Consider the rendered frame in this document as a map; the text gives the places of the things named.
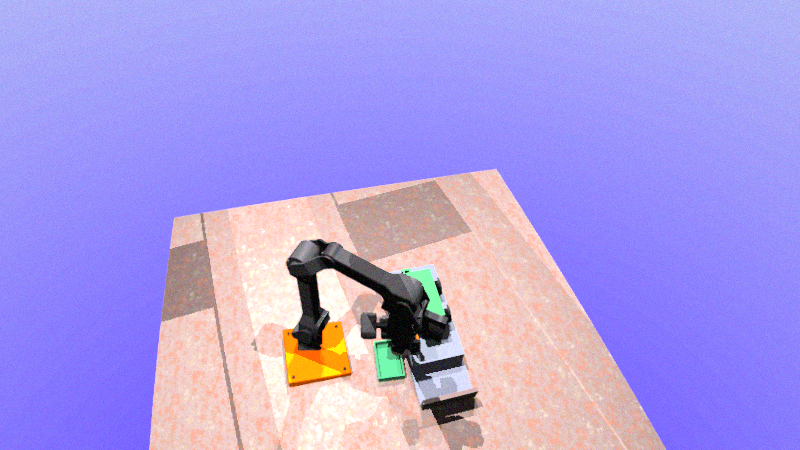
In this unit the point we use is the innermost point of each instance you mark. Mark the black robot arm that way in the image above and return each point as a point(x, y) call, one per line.
point(404, 296)

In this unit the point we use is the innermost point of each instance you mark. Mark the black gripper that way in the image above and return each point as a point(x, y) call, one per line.
point(369, 325)

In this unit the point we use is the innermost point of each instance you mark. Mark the white ramp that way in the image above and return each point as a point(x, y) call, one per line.
point(439, 372)

